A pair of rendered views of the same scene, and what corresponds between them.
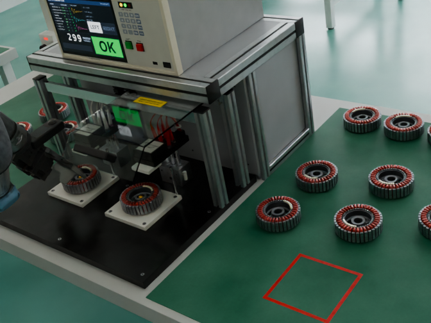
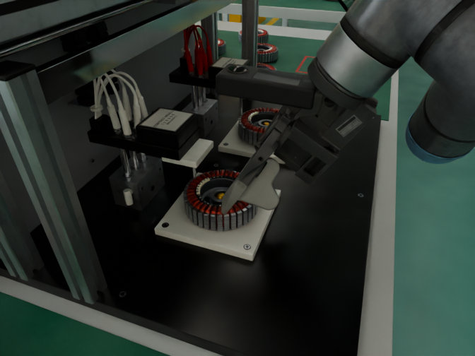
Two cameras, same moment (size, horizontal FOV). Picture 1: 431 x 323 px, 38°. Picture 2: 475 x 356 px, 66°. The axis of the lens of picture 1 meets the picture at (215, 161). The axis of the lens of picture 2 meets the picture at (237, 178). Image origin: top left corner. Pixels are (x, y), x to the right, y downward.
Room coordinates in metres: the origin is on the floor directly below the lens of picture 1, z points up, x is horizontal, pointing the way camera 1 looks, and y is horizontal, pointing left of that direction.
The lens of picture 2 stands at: (1.71, 0.79, 1.15)
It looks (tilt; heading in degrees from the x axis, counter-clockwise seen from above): 36 degrees down; 247
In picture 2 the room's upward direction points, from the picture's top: straight up
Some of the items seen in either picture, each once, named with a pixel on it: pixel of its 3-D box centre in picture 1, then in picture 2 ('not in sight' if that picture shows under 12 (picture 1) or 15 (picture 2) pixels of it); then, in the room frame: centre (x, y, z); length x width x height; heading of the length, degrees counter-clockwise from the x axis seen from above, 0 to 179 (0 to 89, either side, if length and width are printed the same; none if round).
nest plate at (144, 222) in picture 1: (143, 206); (265, 137); (1.40, 0.21, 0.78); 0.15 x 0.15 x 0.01; 47
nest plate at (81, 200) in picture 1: (83, 185); (221, 210); (1.56, 0.39, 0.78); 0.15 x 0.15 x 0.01; 47
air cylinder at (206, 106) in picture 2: (176, 171); (200, 116); (1.50, 0.12, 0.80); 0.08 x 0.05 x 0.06; 47
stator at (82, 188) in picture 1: (81, 178); (221, 198); (1.56, 0.39, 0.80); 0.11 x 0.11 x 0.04
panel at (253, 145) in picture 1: (160, 108); (111, 73); (1.67, 0.13, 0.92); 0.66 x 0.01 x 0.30; 47
